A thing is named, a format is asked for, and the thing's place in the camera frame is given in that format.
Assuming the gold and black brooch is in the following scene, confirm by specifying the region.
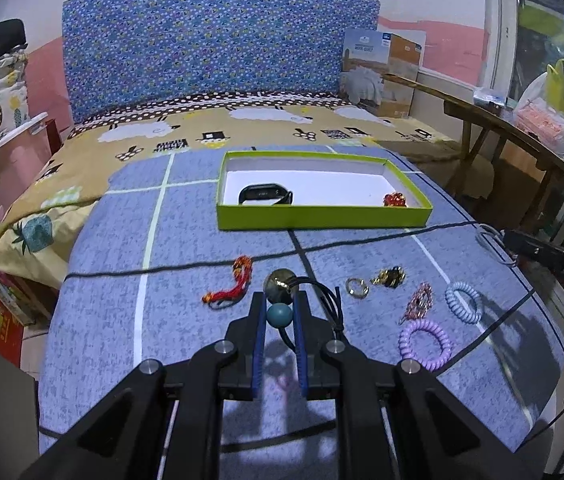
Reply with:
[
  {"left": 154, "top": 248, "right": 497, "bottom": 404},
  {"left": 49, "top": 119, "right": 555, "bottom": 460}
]
[{"left": 371, "top": 267, "right": 407, "bottom": 288}]

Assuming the printed cardboard box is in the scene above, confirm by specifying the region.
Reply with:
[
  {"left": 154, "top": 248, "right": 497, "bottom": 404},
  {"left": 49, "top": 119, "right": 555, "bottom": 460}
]
[{"left": 339, "top": 27, "right": 427, "bottom": 120}]

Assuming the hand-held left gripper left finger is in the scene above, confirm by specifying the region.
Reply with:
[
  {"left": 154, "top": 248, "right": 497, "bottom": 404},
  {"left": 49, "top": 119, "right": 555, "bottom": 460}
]
[{"left": 16, "top": 290, "right": 269, "bottom": 480}]

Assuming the black cord bead hair tie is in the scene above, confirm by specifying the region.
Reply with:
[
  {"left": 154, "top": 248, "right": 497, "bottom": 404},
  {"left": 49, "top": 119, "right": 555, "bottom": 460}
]
[{"left": 263, "top": 268, "right": 345, "bottom": 351}]

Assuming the blue floral headboard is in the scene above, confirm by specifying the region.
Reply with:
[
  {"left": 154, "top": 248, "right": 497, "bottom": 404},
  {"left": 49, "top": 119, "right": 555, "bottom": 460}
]
[{"left": 62, "top": 0, "right": 380, "bottom": 125}]

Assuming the pink chain bracelet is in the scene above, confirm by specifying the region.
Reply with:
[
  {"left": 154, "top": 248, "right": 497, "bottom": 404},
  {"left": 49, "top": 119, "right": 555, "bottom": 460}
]
[{"left": 398, "top": 282, "right": 435, "bottom": 323}]

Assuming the black smart band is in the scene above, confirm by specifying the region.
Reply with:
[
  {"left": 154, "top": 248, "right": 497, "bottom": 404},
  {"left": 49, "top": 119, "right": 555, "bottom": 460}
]
[{"left": 238, "top": 182, "right": 295, "bottom": 207}]

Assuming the wooden bench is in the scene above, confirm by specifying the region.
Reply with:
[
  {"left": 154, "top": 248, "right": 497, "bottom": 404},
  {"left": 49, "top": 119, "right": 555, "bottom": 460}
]
[{"left": 382, "top": 72, "right": 564, "bottom": 233}]

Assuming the purple coil hair tie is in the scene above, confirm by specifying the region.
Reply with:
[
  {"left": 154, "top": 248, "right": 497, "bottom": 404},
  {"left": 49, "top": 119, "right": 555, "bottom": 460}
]
[{"left": 398, "top": 319, "right": 453, "bottom": 372}]

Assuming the white bag of pink packets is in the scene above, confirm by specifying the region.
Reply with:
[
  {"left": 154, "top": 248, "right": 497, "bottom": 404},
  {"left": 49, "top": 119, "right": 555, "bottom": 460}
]
[{"left": 512, "top": 72, "right": 564, "bottom": 153}]

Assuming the gold ring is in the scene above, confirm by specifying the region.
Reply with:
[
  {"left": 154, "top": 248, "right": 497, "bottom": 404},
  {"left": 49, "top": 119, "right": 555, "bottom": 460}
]
[{"left": 345, "top": 277, "right": 369, "bottom": 300}]

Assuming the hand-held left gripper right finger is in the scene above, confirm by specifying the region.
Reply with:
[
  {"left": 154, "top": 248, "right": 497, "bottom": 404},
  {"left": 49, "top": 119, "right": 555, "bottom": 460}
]
[{"left": 292, "top": 291, "right": 548, "bottom": 480}]

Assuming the white board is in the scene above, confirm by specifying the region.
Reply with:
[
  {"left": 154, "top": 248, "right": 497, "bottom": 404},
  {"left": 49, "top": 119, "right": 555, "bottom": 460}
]
[{"left": 0, "top": 112, "right": 47, "bottom": 148}]

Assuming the green cardboard box tray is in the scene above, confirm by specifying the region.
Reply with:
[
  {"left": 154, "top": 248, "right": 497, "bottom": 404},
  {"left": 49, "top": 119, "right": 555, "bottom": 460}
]
[{"left": 216, "top": 150, "right": 434, "bottom": 231}]

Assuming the blue coil hair tie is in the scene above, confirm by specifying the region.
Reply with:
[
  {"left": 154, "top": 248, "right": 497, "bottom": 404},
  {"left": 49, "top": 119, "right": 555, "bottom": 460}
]
[{"left": 445, "top": 281, "right": 483, "bottom": 323}]

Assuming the white window frame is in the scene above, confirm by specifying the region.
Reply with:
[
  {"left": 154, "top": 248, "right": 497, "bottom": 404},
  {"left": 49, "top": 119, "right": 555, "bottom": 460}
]
[{"left": 482, "top": 0, "right": 523, "bottom": 106}]

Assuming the yellow printed bed sheet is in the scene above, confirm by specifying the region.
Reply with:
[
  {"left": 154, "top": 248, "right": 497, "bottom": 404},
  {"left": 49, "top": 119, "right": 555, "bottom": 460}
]
[{"left": 0, "top": 92, "right": 495, "bottom": 291}]

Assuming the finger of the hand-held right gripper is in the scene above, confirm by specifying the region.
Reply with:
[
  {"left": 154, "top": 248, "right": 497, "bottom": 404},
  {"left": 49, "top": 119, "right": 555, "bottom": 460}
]
[{"left": 501, "top": 229, "right": 564, "bottom": 267}]

